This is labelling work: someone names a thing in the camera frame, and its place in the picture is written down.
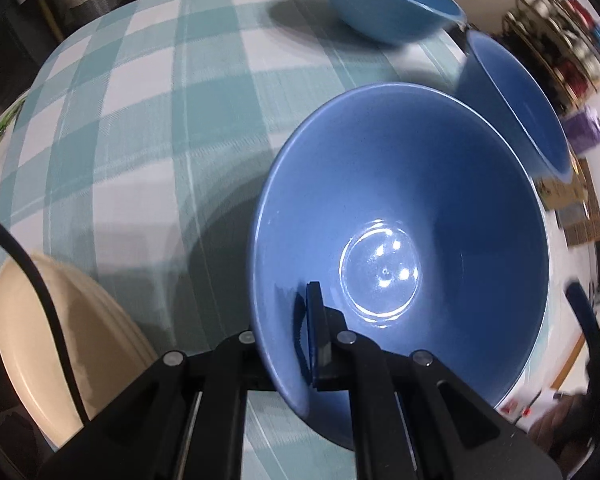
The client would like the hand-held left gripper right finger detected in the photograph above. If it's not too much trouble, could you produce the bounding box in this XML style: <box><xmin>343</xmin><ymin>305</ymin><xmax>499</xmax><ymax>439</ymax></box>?
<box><xmin>295</xmin><ymin>281</ymin><xmax>563</xmax><ymax>480</ymax></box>

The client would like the person's right hand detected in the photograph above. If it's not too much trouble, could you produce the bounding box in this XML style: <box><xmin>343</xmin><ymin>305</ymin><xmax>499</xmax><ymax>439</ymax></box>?
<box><xmin>530</xmin><ymin>392</ymin><xmax>600</xmax><ymax>466</ymax></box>

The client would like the purple bag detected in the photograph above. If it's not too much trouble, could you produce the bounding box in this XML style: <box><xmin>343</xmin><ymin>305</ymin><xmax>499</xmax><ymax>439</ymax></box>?
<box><xmin>562</xmin><ymin>107</ymin><xmax>600</xmax><ymax>155</ymax></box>

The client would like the green packet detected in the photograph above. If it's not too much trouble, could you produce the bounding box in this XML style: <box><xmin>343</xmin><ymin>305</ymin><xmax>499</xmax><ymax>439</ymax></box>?
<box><xmin>0</xmin><ymin>95</ymin><xmax>27</xmax><ymax>171</ymax></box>

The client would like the black cable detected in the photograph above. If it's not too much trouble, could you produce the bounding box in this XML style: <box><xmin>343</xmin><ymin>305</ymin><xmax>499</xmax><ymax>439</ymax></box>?
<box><xmin>0</xmin><ymin>207</ymin><xmax>93</xmax><ymax>423</ymax></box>

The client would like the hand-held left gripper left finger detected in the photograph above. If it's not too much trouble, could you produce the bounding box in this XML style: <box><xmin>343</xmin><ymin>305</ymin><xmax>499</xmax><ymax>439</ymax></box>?
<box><xmin>37</xmin><ymin>330</ymin><xmax>278</xmax><ymax>480</ymax></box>

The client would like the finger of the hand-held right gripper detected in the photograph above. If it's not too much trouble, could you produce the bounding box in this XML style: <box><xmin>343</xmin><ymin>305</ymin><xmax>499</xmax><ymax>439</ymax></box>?
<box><xmin>565</xmin><ymin>280</ymin><xmax>600</xmax><ymax>403</ymax></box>

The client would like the teal checkered tablecloth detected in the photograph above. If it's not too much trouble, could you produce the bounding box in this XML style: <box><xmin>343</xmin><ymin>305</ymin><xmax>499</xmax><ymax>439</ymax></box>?
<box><xmin>0</xmin><ymin>0</ymin><xmax>600</xmax><ymax>480</ymax></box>

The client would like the metal shoe rack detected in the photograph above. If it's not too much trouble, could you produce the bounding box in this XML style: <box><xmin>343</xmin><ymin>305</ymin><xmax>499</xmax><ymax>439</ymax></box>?
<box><xmin>502</xmin><ymin>0</ymin><xmax>600</xmax><ymax>116</ymax></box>

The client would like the cardboard box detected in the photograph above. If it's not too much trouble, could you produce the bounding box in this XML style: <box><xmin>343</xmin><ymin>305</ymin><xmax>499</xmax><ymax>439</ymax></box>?
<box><xmin>537</xmin><ymin>157</ymin><xmax>600</xmax><ymax>247</ymax></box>

